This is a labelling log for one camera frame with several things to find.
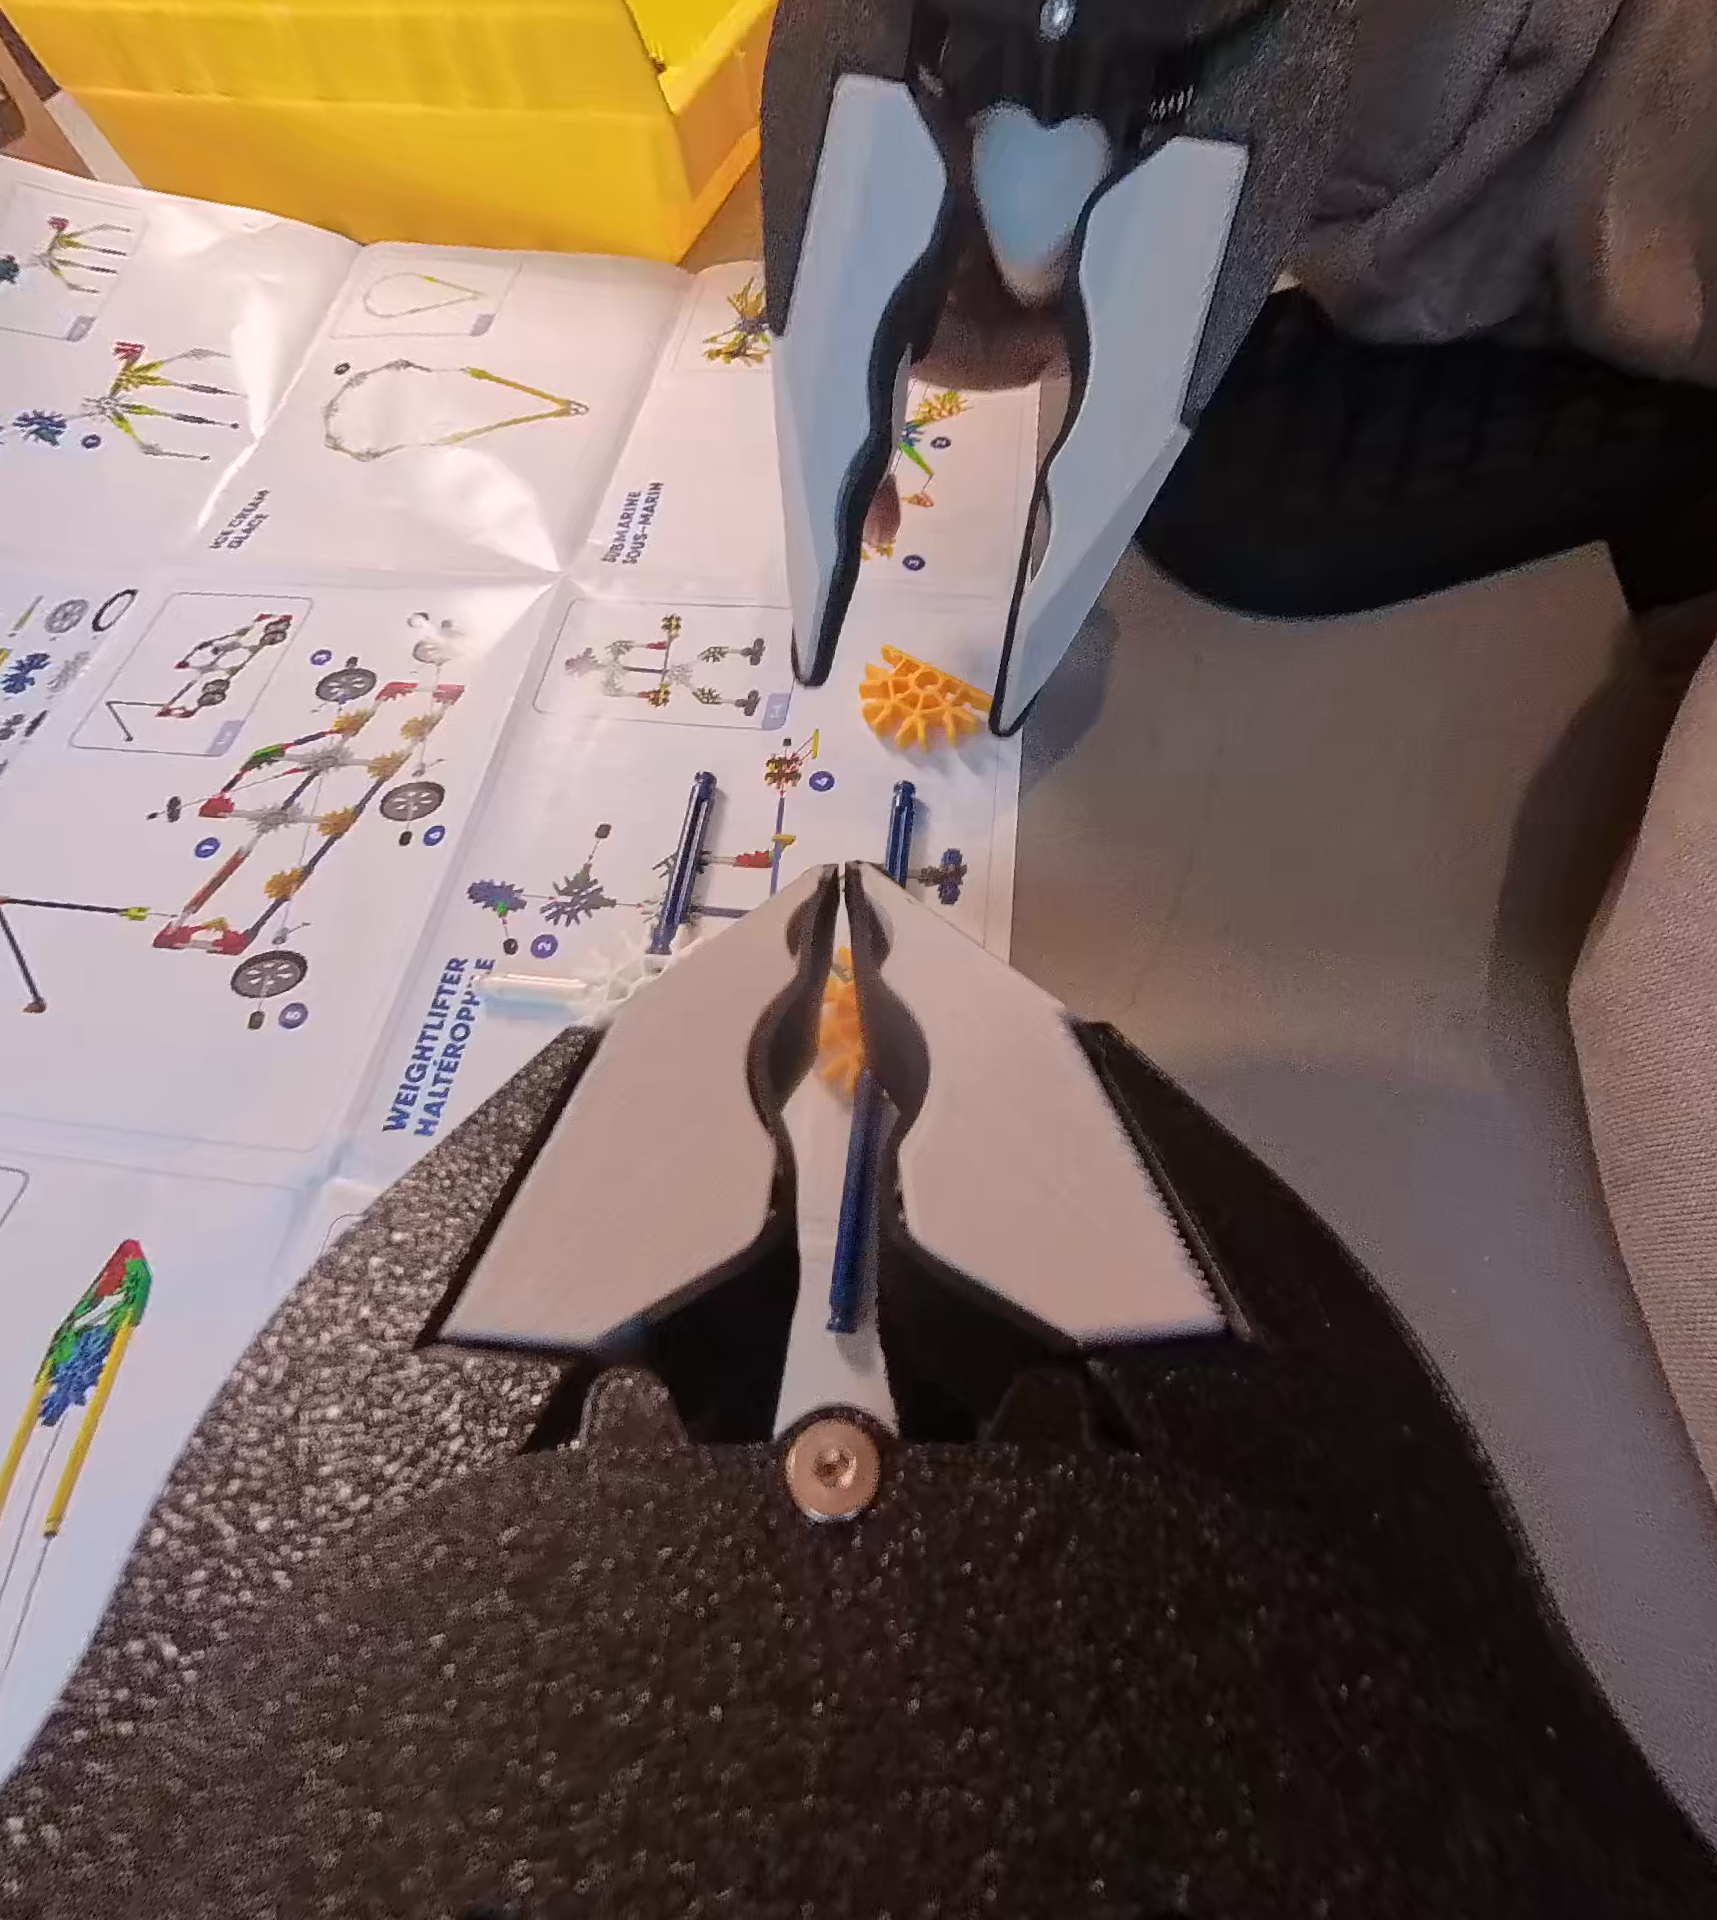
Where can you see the white printed instruction sheet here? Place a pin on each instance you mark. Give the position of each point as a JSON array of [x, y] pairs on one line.
[[348, 525]]

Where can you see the dark cloth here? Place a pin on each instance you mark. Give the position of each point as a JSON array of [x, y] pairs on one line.
[[1397, 480]]

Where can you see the blue plastic rod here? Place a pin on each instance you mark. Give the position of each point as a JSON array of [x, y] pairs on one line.
[[686, 854], [901, 825], [860, 1200]]

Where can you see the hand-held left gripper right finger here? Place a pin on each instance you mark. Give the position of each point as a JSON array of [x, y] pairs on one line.
[[1054, 1185]]

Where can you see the beige printed sweatshirt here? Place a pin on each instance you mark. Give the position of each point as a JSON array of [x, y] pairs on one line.
[[1713, 1051]]

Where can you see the white plastic rod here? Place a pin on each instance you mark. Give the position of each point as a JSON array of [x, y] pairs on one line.
[[535, 987]]

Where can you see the person's right hand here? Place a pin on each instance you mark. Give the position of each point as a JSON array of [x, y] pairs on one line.
[[993, 345]]

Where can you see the yellow plastic object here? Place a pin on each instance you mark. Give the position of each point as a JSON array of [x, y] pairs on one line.
[[348, 134]]

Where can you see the orange fan-shaped connector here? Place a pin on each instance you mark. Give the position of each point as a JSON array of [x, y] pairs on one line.
[[919, 698], [840, 1020]]

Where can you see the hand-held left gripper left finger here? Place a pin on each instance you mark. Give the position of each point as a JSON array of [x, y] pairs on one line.
[[620, 1185]]

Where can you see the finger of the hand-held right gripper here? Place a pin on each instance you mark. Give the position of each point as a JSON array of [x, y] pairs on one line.
[[1144, 374], [844, 300]]

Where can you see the white snowflake connector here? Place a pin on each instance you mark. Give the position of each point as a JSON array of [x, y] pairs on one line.
[[633, 968]]

